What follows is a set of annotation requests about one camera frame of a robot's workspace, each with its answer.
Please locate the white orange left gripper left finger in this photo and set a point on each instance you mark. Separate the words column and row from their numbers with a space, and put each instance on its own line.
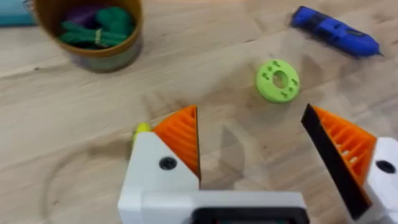
column 155, row 174

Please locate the white orange left gripper right finger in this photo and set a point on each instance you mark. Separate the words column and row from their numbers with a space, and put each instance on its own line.
column 348, row 149

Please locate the blue electric screwdriver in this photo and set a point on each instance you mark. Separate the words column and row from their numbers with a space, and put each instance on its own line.
column 337, row 32

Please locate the small yellow toy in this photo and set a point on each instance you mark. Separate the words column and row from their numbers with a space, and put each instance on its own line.
column 142, row 127

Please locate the green disc with holes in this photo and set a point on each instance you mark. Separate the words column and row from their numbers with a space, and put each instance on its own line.
column 267, row 85

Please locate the brown tub with toys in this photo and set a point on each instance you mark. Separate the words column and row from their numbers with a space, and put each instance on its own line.
column 93, row 34

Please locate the teal box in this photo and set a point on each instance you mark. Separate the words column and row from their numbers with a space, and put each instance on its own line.
column 14, row 12

